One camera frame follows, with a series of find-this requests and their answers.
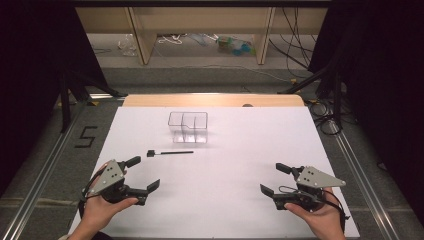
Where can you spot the person's right hand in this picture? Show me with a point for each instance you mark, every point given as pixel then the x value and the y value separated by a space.
pixel 320 220

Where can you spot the metal floor rail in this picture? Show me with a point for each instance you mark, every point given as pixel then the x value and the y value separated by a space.
pixel 36 193
pixel 363 180

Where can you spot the clear plastic organiser box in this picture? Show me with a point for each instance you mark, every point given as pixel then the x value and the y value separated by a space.
pixel 188 128

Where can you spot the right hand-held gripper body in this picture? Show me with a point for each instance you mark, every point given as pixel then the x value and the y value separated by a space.
pixel 313 181

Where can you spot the wooden shelf unit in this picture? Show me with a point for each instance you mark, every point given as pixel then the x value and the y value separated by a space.
pixel 200 18

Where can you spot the clear plastic bag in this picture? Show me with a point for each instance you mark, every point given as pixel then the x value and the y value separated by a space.
pixel 127 45

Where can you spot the black stand legs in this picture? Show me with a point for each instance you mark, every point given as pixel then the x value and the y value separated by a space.
pixel 328 83
pixel 71 90

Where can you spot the black curtain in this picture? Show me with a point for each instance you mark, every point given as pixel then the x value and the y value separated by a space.
pixel 383 83
pixel 30 83

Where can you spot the colourful plastic bag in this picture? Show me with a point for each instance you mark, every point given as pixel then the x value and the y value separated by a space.
pixel 235 46

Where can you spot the person's left hand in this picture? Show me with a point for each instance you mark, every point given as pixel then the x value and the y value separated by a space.
pixel 96 211

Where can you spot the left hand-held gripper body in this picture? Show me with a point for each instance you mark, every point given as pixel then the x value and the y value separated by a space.
pixel 110 176

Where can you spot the white table mat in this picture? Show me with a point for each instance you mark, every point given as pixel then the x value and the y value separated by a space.
pixel 216 186

